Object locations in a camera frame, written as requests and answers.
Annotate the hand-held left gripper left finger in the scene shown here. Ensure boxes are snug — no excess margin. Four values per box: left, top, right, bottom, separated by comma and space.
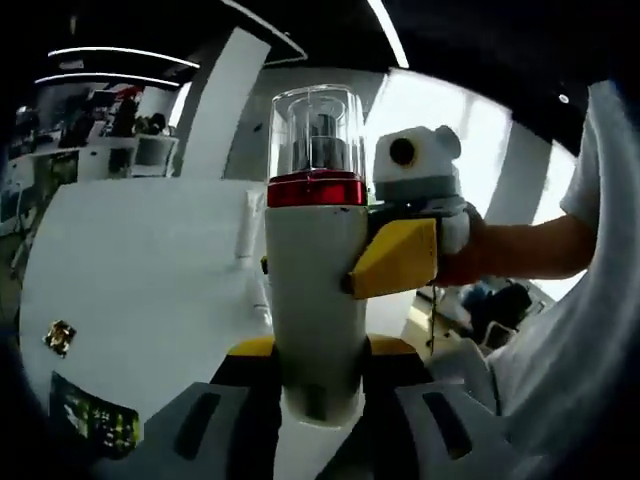
133, 336, 302, 480

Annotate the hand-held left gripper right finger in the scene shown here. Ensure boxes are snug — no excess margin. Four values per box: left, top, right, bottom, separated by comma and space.
349, 336, 519, 480

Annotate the white skincare bottle red band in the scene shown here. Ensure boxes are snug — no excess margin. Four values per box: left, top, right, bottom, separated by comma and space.
263, 85, 370, 429

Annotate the dark green skincare sachet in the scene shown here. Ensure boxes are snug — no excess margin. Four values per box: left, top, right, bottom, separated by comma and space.
48, 370, 141, 451

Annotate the gold foil skincare packet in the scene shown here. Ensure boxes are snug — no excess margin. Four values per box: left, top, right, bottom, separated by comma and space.
42, 319, 77, 357

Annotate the person's right hand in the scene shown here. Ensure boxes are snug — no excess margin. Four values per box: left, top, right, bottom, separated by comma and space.
433, 202, 495, 289

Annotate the ceiling light strip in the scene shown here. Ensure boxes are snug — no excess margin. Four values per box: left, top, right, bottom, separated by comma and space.
366, 0, 412, 70

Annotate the person's light t-shirt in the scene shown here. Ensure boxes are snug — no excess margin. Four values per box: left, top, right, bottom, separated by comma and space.
492, 79, 640, 480

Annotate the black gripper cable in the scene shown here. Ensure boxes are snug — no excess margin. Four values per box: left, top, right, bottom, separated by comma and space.
425, 282, 444, 357

